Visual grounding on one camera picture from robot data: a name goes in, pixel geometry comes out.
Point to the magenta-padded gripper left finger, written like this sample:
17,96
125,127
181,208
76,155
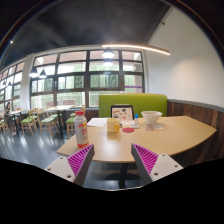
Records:
63,167

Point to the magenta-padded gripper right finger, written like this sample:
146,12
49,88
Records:
163,166

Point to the red-capped clear drink bottle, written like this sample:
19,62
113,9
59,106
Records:
81,131

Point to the white paper napkin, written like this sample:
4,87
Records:
156,126

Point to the white bowl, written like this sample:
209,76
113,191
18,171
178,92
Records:
151,116

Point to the small blue-capped bottle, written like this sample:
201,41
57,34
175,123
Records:
136,118

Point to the open white paper booklet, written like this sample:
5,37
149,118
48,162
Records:
97,122

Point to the group of green-seated wooden chairs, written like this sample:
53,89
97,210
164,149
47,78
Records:
28,120

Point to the light wooden dining table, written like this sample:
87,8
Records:
59,107

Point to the yellow mug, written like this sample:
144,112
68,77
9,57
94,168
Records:
112,125

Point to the black-framed tablet with pictures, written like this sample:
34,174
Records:
122,114

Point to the green upholstered bench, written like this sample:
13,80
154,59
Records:
146,101

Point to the person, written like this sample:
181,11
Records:
7,111

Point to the long curved ceiling light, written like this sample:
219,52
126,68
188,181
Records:
140,47

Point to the group of pendant lamps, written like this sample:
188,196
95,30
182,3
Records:
108,53

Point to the large dark-framed window wall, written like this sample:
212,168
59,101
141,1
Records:
71,81

